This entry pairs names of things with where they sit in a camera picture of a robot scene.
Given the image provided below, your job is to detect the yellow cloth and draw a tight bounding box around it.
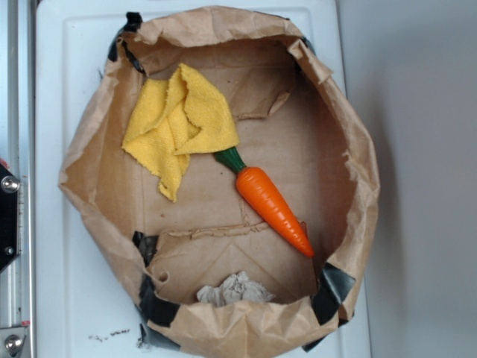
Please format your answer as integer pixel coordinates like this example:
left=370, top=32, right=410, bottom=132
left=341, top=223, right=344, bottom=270
left=121, top=63, right=239, bottom=202

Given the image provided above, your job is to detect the aluminium frame rail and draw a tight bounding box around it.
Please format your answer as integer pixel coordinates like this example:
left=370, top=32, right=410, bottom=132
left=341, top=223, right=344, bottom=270
left=1, top=1, right=36, bottom=357

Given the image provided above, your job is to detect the crumpled grey paper ball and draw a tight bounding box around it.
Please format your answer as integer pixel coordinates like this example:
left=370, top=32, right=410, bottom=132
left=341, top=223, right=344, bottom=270
left=196, top=271, right=276, bottom=307

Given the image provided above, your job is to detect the brown paper bag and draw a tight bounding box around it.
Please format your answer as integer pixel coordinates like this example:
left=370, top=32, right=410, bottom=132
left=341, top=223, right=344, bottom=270
left=59, top=6, right=380, bottom=357

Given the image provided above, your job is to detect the orange plastic toy carrot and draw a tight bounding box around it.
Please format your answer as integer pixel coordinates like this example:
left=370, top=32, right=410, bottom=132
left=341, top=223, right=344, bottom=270
left=214, top=147, right=315, bottom=257

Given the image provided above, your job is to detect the white plastic tray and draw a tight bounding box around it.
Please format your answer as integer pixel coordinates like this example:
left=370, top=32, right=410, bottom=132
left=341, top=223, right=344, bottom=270
left=34, top=0, right=373, bottom=358

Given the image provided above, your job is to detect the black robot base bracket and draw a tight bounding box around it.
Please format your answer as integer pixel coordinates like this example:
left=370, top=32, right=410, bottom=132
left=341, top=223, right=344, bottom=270
left=0, top=159, right=21, bottom=272

